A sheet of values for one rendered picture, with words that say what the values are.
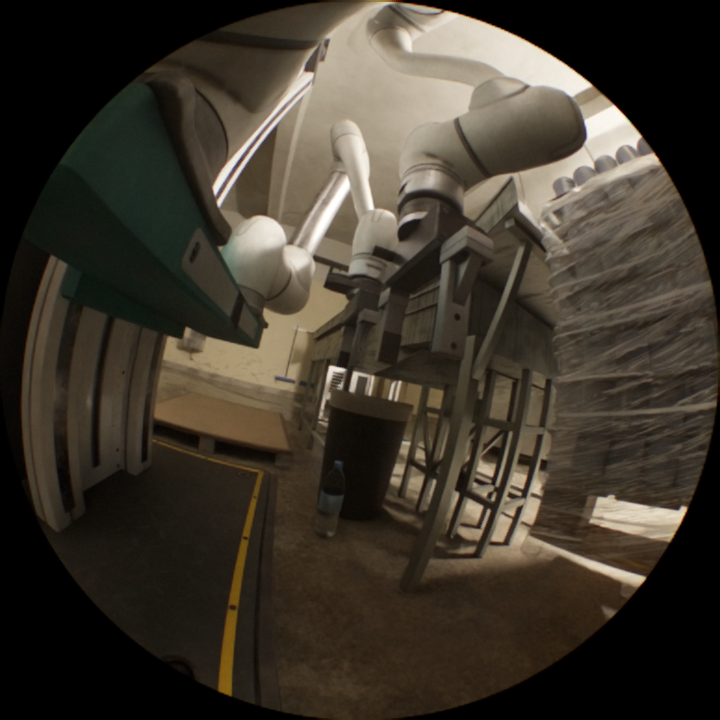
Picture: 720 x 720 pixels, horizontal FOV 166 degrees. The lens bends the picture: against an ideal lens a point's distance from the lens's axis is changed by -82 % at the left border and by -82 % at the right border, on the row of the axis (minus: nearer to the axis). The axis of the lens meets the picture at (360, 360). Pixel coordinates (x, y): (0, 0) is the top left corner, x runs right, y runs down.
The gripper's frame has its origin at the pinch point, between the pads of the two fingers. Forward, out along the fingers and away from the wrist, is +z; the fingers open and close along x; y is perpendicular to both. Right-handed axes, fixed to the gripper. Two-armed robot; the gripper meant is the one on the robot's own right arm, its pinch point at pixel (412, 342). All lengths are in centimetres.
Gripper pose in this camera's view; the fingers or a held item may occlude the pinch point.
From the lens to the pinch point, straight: 26.2
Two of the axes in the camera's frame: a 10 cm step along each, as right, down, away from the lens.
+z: -2.0, 9.7, -1.1
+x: 2.7, -0.5, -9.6
